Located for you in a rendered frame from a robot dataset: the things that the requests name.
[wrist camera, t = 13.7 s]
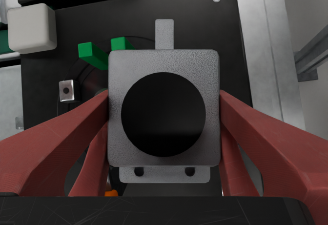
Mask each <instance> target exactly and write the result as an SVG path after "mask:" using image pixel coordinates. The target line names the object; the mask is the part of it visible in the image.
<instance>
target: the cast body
mask: <svg viewBox="0 0 328 225"><path fill-rule="evenodd" d="M107 160H108V163H109V164H110V165H111V166H114V167H119V178H120V181H121V182H123V183H207V182H209V180H210V167H214V166H217V165H218V164H219V163H220V160H221V125H220V61H219V55H218V52H217V51H215V50H212V49H174V20H173V19H157V20H155V49H142V50H114V51H111V52H110V54H109V56H108V120H107Z"/></svg>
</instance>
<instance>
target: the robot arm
mask: <svg viewBox="0 0 328 225"><path fill-rule="evenodd" d="M107 120H108V90H105V91H103V92H102V93H100V94H98V95H96V96H95V97H93V98H91V99H90V100H88V101H86V102H85V103H83V104H81V105H80V106H78V107H76V108H75V109H73V110H71V111H69V112H67V113H64V114H62V115H60V116H57V117H55V118H52V119H50V120H48V121H45V122H43V123H41V124H38V125H36V126H34V127H32V128H29V129H27V130H25V131H22V132H20V133H17V134H15V135H13V136H10V137H8V138H6V139H3V140H1V141H0V225H328V140H325V139H323V138H321V137H318V136H316V135H313V134H311V133H309V132H306V131H304V130H302V129H299V128H297V127H295V126H292V125H290V124H288V123H285V122H283V121H281V120H278V119H276V118H274V117H271V116H269V115H266V114H264V113H262V112H260V111H257V110H256V109H254V108H252V107H250V106H249V105H247V104H245V103H244V102H242V101H240V100H239V99H237V98H235V97H234V96H232V95H230V94H228V93H227V92H225V91H223V90H220V125H221V160H220V163H219V171H220V177H221V183H222V189H223V195H224V196H104V195H105V189H106V183H107V177H108V171H109V163H108V160H107ZM89 144H90V146H89V149H88V152H87V155H86V157H85V160H84V163H83V166H82V169H81V171H80V173H79V176H78V177H77V179H76V181H75V183H74V185H73V187H72V189H71V191H70V193H69V195H68V196H65V194H64V182H65V178H66V175H67V172H68V171H69V170H70V168H71V167H72V166H73V165H74V163H75V162H76V161H77V159H78V158H79V157H80V155H81V154H82V153H83V152H84V151H85V149H86V148H87V147H88V145H89ZM238 144H239V145H240V146H241V148H242V149H243V150H244V152H245V153H246V154H247V155H248V156H249V158H250V159H251V160H252V162H253V163H254V164H255V165H256V167H257V168H258V169H259V171H260V172H261V174H262V177H263V181H264V194H263V196H262V197H261V196H260V195H259V193H258V191H257V189H256V187H255V185H254V183H253V181H252V179H251V177H250V175H249V173H248V171H247V169H246V166H245V163H244V160H243V157H242V155H241V152H240V149H239V146H238Z"/></svg>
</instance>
